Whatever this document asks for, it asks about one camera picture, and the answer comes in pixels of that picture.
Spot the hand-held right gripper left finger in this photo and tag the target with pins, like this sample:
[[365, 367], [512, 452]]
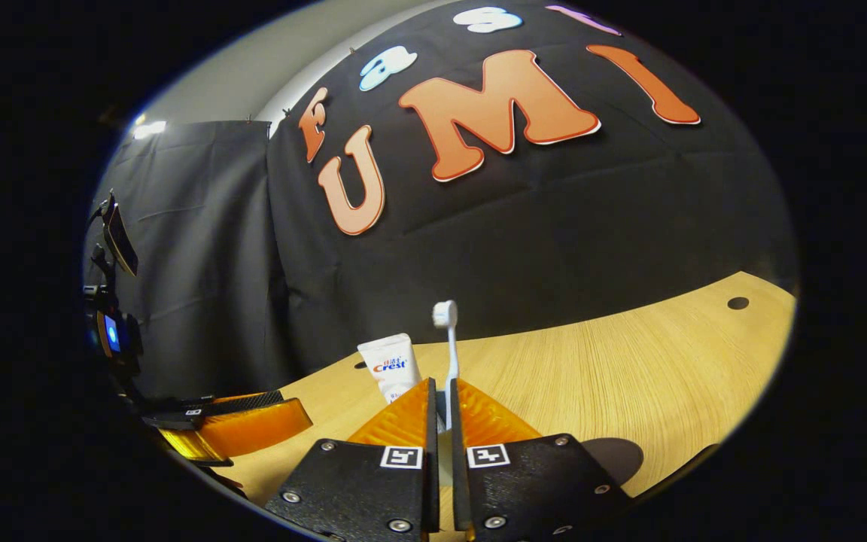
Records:
[[431, 467]]

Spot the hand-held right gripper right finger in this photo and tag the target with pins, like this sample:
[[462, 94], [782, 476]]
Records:
[[457, 482]]

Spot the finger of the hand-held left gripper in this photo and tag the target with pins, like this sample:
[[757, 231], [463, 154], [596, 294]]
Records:
[[253, 429], [245, 401]]

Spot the dark brown round coaster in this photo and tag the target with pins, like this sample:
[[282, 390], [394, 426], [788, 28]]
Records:
[[618, 458]]

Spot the white toothpaste tube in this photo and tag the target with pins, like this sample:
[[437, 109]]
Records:
[[392, 365]]

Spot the white toothbrush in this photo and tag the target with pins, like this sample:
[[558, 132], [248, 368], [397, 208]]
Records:
[[451, 354]]

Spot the black backdrop cloth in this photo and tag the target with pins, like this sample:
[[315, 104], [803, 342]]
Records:
[[554, 226]]

